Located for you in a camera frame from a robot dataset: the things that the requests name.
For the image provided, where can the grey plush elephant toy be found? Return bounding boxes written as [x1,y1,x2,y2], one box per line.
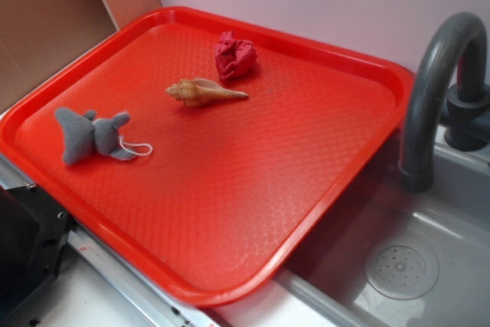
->
[54,107,153,165]

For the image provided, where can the red plastic tray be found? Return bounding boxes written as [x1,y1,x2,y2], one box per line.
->
[1,7,413,306]

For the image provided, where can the dark grey curved faucet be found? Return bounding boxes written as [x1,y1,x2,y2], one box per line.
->
[399,12,489,192]

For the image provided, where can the black metal mount block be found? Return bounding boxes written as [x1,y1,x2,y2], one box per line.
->
[1,187,72,324]

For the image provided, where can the crumpled red paper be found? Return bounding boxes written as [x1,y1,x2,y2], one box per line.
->
[214,31,257,80]

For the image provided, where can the tan conch seashell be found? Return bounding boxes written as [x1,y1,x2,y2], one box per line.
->
[165,78,249,107]

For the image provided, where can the grey plastic sink basin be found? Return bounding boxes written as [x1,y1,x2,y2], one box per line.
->
[276,133,489,326]

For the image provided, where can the silver aluminium rail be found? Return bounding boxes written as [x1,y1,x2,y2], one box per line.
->
[0,152,227,327]

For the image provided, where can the brown cardboard panel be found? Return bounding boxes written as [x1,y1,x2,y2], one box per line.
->
[1,0,161,111]

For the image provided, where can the round sink drain cover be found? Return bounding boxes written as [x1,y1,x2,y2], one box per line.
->
[364,239,439,300]

